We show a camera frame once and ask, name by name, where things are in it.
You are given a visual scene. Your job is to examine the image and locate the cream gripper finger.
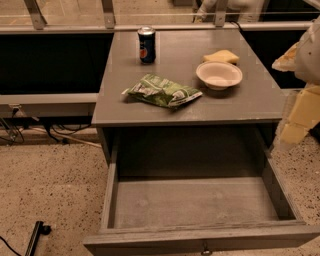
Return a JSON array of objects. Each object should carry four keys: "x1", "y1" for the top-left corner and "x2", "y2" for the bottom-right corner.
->
[
  {"x1": 280, "y1": 123, "x2": 308, "y2": 144},
  {"x1": 289, "y1": 86, "x2": 320, "y2": 129}
]

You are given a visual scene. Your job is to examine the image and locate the grey wooden cabinet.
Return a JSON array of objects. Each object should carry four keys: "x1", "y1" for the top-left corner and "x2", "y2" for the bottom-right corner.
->
[{"x1": 91, "y1": 29, "x2": 288, "y2": 168}]

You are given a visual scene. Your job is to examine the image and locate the open grey top drawer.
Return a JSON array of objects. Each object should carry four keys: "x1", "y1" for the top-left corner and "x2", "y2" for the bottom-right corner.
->
[{"x1": 84, "y1": 126, "x2": 319, "y2": 256}]

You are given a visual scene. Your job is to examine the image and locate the white paper bowl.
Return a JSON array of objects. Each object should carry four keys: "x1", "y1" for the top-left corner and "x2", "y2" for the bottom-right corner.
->
[{"x1": 196, "y1": 61, "x2": 243, "y2": 90}]

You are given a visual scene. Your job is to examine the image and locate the black floor bar with cable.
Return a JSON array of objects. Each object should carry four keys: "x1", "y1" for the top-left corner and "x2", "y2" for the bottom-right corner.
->
[{"x1": 0, "y1": 221, "x2": 51, "y2": 256}]

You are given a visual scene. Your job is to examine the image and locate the yellow sponge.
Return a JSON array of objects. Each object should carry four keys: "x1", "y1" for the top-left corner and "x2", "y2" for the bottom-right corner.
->
[{"x1": 203, "y1": 50, "x2": 239, "y2": 64}]

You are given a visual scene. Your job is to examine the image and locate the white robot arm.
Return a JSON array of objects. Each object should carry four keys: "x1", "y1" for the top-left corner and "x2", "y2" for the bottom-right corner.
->
[{"x1": 272, "y1": 17, "x2": 320, "y2": 144}]

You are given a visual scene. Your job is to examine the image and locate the green jalapeno chip bag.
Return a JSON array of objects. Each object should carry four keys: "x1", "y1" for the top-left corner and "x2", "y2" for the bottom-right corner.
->
[{"x1": 122, "y1": 74, "x2": 203, "y2": 108}]

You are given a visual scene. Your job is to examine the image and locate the blue Pepsi soda can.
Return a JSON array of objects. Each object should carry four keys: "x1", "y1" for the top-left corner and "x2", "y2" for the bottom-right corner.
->
[{"x1": 138, "y1": 26, "x2": 156, "y2": 64}]

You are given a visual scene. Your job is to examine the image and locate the black cables under ledge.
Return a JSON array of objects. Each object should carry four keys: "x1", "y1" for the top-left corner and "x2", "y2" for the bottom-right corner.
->
[{"x1": 0, "y1": 105, "x2": 93, "y2": 146}]

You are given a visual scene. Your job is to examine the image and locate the metal glass railing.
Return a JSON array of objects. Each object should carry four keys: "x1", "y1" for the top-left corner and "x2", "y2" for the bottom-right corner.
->
[{"x1": 0, "y1": 0, "x2": 320, "y2": 34}]

